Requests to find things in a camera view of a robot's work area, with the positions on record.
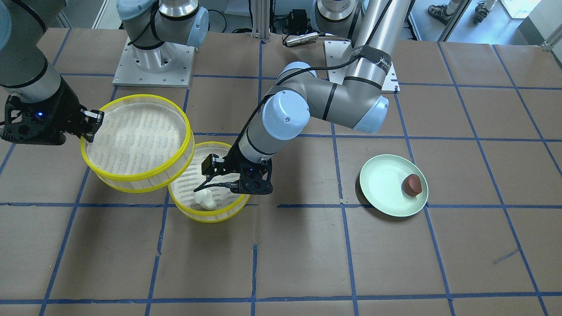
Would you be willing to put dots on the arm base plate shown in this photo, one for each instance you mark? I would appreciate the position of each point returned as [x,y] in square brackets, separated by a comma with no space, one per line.
[169,65]
[337,52]

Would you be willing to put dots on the light green plate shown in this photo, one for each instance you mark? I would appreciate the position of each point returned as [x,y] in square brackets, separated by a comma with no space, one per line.
[381,179]

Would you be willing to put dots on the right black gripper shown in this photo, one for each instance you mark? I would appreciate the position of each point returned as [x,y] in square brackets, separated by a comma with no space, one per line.
[66,106]

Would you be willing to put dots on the black power adapter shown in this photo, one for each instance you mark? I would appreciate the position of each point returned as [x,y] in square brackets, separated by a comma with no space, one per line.
[297,22]

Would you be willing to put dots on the white bun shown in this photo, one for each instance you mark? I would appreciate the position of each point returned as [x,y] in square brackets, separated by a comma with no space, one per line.
[205,199]

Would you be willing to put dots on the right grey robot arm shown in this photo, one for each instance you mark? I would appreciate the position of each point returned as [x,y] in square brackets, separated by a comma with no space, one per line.
[25,71]

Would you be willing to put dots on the silver cable connector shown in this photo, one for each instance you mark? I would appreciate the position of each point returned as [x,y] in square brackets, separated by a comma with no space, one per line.
[300,40]

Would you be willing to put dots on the yellow steamer layer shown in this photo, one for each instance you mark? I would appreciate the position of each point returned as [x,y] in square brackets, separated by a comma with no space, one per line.
[182,189]
[144,143]

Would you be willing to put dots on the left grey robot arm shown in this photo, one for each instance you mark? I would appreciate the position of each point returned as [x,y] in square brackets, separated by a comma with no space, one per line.
[298,95]

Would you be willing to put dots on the brown bun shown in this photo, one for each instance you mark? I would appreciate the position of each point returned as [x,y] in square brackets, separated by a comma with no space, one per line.
[412,185]

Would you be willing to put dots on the person's shoe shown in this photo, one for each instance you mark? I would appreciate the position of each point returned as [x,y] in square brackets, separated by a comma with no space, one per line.
[481,12]
[441,13]

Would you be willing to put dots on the aluminium camera post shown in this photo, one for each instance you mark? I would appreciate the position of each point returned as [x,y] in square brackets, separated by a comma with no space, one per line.
[261,16]

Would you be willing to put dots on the person's right shoe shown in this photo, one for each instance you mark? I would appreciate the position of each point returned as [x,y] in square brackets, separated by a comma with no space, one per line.
[481,12]

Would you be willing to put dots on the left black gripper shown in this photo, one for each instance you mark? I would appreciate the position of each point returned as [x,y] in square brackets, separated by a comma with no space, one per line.
[233,165]

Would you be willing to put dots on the person's left shoe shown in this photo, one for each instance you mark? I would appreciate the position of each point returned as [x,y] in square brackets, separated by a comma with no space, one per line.
[441,13]

